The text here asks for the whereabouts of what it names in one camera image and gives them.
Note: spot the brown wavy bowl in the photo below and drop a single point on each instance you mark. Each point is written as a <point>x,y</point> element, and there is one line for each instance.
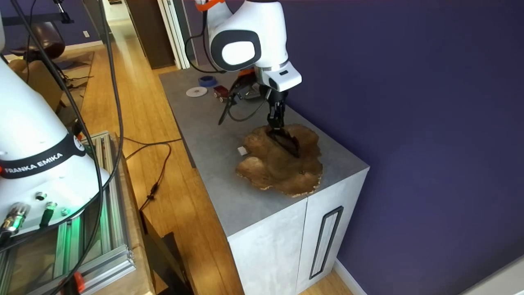
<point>271,165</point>

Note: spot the small white tag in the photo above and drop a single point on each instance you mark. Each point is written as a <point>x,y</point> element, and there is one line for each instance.
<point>241,150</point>

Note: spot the blue tape roll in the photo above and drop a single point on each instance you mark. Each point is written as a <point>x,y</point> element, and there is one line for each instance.
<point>207,80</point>

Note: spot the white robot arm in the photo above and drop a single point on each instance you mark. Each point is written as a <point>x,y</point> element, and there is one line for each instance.
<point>254,36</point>

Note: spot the white round spoked disc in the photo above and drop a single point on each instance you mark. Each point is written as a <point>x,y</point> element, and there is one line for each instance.
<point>197,91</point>

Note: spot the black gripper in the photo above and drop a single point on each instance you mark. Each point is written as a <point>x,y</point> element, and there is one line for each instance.
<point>276,116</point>

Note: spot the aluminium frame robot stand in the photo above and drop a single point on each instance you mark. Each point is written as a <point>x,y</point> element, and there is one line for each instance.
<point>92,249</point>

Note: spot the grey concrete-look cabinet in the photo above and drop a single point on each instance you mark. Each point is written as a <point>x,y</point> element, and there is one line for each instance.
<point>280,244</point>

